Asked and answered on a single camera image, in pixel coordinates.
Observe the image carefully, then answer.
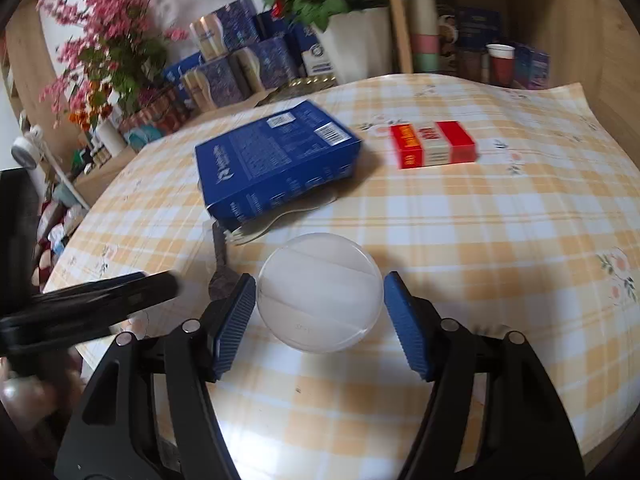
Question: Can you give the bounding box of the dark plastic spoon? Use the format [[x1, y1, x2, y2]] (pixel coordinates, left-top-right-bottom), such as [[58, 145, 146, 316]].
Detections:
[[207, 221, 242, 306]]

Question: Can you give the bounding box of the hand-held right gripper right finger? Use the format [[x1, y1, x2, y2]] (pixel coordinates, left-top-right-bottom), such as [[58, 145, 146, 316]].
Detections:
[[382, 271, 586, 480]]

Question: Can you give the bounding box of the dark blue book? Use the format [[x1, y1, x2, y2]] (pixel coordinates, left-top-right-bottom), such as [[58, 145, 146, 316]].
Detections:
[[452, 6, 502, 81]]

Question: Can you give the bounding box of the white angular flower pot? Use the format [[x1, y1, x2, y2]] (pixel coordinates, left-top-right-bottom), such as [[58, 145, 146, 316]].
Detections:
[[312, 7, 396, 86]]

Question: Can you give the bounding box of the blue white emblem carton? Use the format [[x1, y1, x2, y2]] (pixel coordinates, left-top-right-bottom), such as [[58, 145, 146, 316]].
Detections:
[[295, 27, 336, 81]]

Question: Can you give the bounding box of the red white box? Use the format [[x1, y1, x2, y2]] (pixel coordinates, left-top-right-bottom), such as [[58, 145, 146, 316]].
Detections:
[[389, 120, 477, 170]]

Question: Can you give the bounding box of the clear round plastic lid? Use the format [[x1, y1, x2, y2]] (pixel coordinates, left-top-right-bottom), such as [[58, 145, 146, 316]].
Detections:
[[256, 232, 384, 355]]

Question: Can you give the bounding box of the pink artificial flower plant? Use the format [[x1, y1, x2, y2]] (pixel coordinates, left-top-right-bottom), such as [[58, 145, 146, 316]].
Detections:
[[39, 0, 188, 126]]

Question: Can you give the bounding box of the stack of blue gold boxes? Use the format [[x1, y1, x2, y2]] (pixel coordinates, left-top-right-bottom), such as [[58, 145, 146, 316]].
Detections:
[[162, 0, 313, 113]]

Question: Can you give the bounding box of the patterned wicker basket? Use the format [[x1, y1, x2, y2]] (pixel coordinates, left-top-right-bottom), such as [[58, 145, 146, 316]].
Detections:
[[117, 85, 193, 143]]

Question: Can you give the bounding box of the small blue patterned box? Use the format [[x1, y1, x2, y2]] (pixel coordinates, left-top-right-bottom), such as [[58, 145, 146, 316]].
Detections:
[[511, 42, 552, 92]]

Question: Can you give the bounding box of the wooden shelf unit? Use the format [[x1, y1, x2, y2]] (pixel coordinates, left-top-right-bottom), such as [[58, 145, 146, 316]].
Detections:
[[382, 0, 601, 93]]

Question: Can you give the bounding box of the pastel paper cup stack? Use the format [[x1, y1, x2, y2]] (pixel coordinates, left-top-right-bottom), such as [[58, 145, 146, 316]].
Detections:
[[407, 0, 442, 74]]

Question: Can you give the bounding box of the flower print blister pack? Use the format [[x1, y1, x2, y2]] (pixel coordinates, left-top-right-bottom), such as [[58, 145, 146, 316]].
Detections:
[[201, 187, 343, 247]]

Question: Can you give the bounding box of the person's left hand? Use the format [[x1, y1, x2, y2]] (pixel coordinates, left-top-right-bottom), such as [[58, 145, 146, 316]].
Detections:
[[0, 375, 57, 431]]

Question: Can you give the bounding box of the white round device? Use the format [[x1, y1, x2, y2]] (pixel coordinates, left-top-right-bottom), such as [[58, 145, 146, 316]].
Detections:
[[11, 124, 91, 211]]

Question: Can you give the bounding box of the large blue cardboard box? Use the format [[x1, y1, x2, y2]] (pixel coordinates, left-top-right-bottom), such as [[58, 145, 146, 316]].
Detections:
[[194, 100, 363, 224]]

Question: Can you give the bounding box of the gold ornate tray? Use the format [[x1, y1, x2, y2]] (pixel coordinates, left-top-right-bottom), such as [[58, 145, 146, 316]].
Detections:
[[255, 74, 338, 107]]

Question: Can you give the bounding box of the red paper cup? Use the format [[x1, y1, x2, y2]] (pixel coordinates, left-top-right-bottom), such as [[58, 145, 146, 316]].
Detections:
[[486, 43, 516, 88]]

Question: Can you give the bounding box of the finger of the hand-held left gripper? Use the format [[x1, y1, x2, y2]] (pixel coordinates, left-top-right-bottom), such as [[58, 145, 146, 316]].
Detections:
[[47, 271, 179, 349]]

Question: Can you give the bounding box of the white cylinder roll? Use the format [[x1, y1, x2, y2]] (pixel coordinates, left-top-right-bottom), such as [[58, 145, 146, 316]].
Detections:
[[94, 117, 129, 158]]

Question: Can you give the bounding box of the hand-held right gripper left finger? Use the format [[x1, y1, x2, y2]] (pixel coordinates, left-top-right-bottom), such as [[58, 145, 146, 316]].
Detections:
[[54, 272, 258, 480]]

